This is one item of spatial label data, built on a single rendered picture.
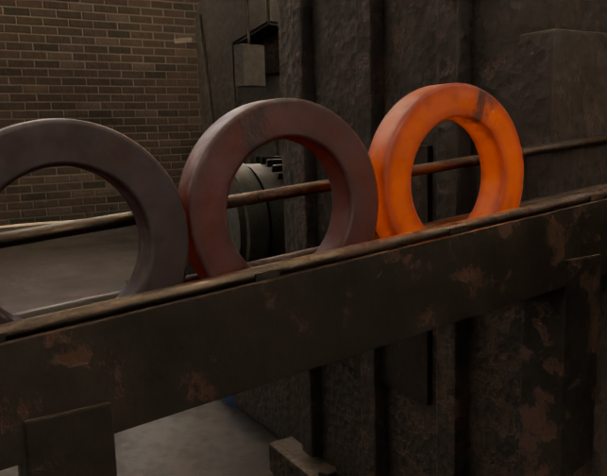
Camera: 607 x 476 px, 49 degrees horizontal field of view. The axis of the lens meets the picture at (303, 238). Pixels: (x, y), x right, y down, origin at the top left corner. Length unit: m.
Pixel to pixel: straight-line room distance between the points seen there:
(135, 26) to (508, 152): 6.37
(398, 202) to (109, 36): 6.34
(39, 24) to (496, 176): 6.21
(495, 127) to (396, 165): 0.13
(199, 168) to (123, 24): 6.43
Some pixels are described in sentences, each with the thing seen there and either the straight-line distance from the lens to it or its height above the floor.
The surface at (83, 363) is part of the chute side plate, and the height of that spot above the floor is 0.60.
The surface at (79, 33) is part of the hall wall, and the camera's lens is 6.82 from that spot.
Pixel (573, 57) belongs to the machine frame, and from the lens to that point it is 0.93.
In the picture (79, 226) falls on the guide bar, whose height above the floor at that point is 0.68.
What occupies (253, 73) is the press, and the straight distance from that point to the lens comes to 5.06.
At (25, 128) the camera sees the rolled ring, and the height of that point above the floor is 0.76.
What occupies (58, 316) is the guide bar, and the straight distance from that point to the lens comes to 0.49.
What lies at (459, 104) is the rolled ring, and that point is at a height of 0.78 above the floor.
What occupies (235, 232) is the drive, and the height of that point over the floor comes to 0.49.
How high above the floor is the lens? 0.75
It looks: 9 degrees down
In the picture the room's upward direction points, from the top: 2 degrees counter-clockwise
